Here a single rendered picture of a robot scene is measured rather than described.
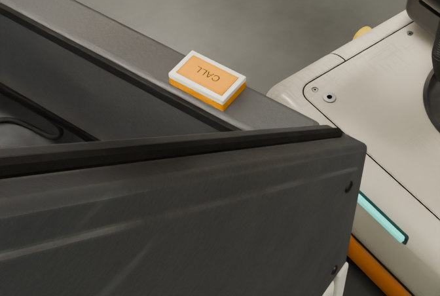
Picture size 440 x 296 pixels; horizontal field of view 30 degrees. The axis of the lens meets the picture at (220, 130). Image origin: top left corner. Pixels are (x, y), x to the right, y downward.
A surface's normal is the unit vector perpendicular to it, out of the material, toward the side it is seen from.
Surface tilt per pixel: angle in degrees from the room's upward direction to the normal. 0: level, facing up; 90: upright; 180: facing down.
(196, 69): 0
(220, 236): 90
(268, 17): 0
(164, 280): 90
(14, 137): 0
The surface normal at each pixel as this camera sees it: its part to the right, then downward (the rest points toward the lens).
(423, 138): -0.02, -0.64
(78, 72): -0.58, 0.63
